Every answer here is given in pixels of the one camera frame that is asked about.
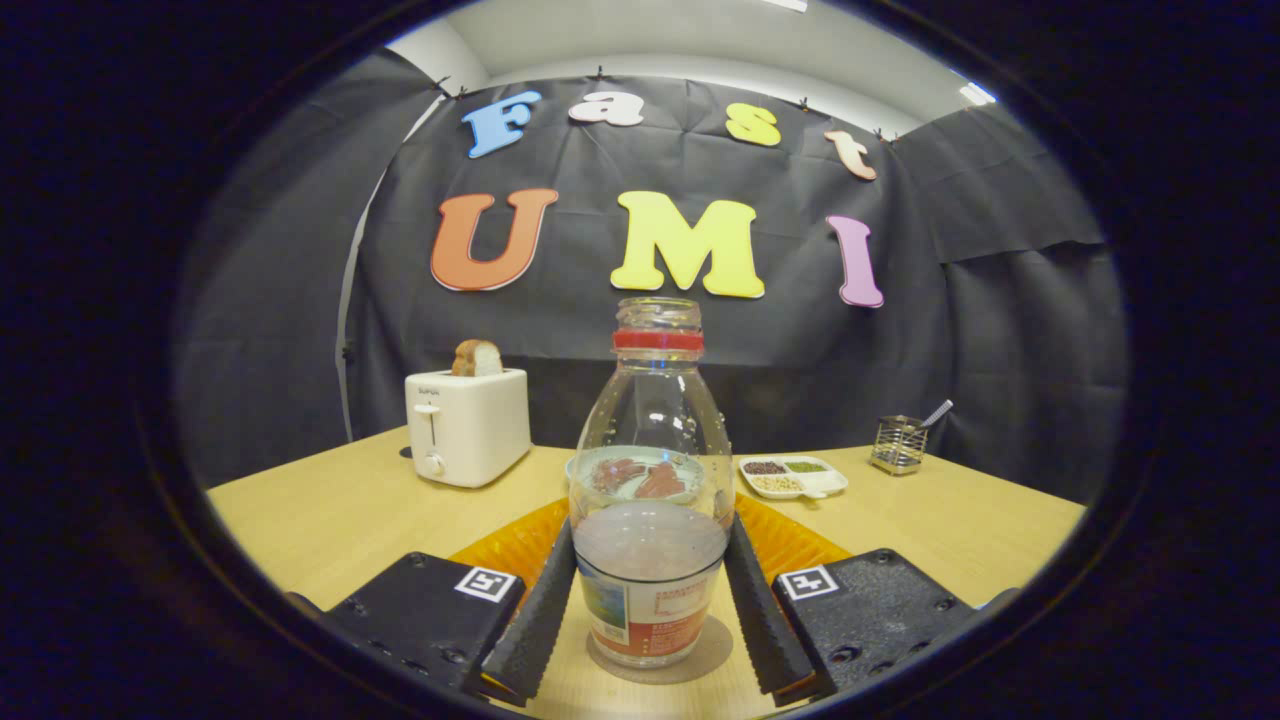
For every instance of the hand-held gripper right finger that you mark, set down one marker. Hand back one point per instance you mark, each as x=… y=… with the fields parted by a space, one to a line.
x=765 y=620

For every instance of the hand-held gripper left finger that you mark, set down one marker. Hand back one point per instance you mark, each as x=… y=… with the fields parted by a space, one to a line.
x=535 y=620

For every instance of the clear plastic juice bottle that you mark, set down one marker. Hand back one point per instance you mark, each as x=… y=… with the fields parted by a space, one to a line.
x=650 y=570

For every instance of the white divided bean dish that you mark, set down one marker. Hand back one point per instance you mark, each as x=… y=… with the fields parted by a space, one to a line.
x=795 y=482

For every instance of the brown meat slice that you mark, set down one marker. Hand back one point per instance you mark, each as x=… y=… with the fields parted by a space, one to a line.
x=661 y=483
x=620 y=472

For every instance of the pale green plate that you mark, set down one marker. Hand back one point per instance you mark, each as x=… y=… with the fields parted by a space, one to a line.
x=640 y=455

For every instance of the white toaster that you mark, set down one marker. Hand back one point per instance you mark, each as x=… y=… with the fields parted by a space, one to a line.
x=480 y=430

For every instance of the wooden table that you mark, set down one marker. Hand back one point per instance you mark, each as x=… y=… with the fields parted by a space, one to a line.
x=330 y=520

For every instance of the bread slice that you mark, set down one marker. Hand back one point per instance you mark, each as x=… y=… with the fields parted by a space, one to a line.
x=478 y=358

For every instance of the large ceiling light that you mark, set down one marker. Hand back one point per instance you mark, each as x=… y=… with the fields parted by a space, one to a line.
x=788 y=4

